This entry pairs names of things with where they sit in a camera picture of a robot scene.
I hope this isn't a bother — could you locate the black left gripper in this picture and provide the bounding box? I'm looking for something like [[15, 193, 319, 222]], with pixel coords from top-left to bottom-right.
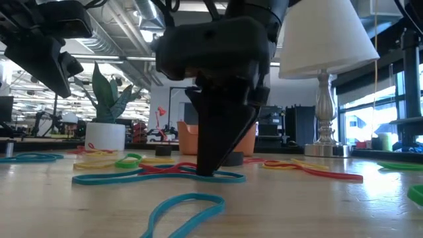
[[0, 0, 72, 99]]

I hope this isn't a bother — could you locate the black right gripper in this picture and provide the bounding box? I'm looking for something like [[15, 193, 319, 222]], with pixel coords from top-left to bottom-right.
[[197, 16, 277, 177]]

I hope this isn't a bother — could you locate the blue rubber band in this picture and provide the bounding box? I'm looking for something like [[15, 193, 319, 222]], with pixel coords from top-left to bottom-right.
[[71, 164, 247, 186], [0, 152, 65, 164], [140, 192, 227, 238]]

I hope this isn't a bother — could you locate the green band edge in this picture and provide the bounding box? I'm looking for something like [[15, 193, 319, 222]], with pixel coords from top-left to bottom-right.
[[376, 160, 423, 172]]

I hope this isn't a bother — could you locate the orange plastic bin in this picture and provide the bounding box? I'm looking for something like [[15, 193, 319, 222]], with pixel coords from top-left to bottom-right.
[[176, 120, 258, 157]]

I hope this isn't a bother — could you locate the yellow rubber band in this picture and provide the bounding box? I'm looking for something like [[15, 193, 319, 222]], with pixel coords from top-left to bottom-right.
[[73, 157, 176, 171], [262, 157, 330, 171], [82, 150, 118, 157]]

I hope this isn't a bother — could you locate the green rubber band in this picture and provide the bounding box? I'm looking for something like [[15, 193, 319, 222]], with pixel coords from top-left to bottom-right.
[[406, 184, 423, 208], [114, 153, 143, 169]]

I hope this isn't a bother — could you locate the black equipment rack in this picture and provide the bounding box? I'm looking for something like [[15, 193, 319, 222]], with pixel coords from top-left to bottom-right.
[[256, 105, 286, 148]]

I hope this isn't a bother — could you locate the red desk lamp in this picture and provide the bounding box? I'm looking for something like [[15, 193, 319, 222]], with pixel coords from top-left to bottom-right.
[[155, 106, 169, 142]]

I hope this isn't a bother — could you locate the black monitor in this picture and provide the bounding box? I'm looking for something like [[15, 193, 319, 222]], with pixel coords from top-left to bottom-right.
[[0, 95, 15, 123]]

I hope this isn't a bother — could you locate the black cabinet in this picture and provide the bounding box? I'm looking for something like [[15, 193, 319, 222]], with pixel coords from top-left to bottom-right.
[[285, 104, 317, 147]]

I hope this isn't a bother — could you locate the silver metal cylinder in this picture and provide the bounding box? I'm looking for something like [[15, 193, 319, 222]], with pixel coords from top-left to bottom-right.
[[4, 139, 16, 158]]

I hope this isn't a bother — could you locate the snake plant in white pot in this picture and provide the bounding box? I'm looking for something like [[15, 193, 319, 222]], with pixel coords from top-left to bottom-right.
[[73, 61, 143, 152]]

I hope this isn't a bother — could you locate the white shade silver table lamp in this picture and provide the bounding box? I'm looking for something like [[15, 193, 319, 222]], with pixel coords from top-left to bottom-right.
[[278, 0, 381, 159]]

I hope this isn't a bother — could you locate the yellow green spool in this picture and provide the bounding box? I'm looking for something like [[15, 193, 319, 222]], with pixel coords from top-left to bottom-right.
[[377, 132, 394, 153]]

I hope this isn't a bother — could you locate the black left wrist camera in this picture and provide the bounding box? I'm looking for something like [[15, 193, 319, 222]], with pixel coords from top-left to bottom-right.
[[35, 0, 94, 40]]

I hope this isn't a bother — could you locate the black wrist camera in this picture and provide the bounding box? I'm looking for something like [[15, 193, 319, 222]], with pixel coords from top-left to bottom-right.
[[155, 31, 202, 82], [35, 0, 94, 40]]

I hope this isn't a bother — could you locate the black gantry frame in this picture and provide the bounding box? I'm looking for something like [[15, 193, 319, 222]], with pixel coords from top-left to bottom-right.
[[167, 86, 189, 130]]

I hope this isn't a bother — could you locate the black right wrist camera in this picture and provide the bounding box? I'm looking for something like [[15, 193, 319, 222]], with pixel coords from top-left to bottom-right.
[[155, 31, 202, 82]]

